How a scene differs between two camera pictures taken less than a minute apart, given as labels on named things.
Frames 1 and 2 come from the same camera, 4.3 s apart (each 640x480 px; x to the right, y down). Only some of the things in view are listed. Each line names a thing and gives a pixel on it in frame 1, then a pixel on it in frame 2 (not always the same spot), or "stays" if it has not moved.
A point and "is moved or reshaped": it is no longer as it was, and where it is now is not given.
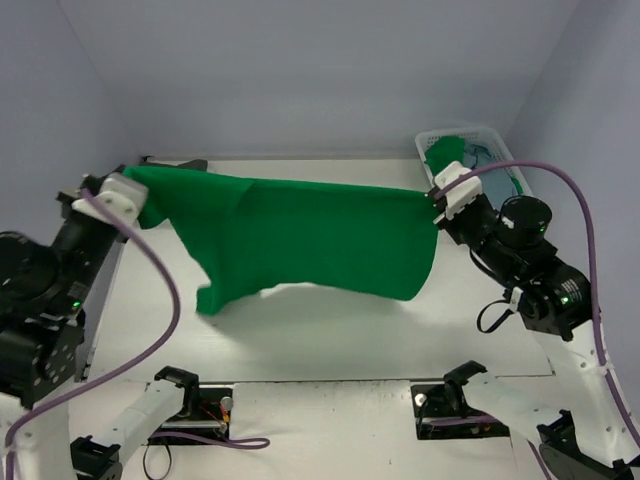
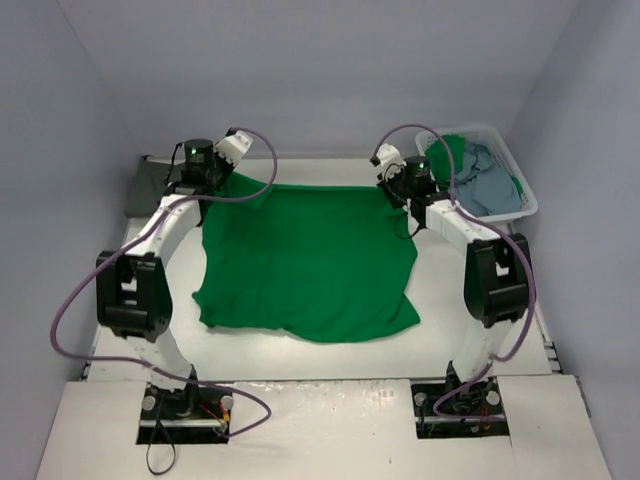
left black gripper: (89, 183) -> (218, 176)
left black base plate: (206, 411) stays
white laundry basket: (422, 138) stays
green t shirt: (248, 234) is moved or reshaped
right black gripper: (451, 223) -> (394, 191)
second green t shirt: (445, 151) stays
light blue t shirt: (496, 183) stays
